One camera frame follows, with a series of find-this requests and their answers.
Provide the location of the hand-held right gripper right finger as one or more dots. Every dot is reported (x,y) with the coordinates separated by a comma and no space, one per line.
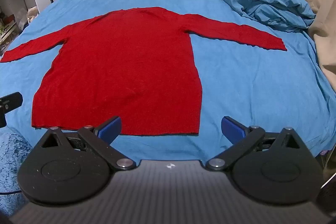
(232,129)

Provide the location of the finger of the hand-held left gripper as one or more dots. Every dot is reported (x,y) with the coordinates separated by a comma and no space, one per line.
(13,100)
(2,119)

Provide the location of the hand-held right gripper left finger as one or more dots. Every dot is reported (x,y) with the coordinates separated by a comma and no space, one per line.
(109,129)

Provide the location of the white storage rack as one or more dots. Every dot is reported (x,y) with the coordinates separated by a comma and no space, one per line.
(8,29)

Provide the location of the red knit sweater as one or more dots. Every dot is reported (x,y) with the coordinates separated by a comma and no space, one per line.
(126,69)

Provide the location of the blue fluffy rug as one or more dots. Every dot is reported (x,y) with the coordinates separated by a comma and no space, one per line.
(13,161)

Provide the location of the beige bag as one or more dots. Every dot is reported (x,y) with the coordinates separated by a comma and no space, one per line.
(32,14)

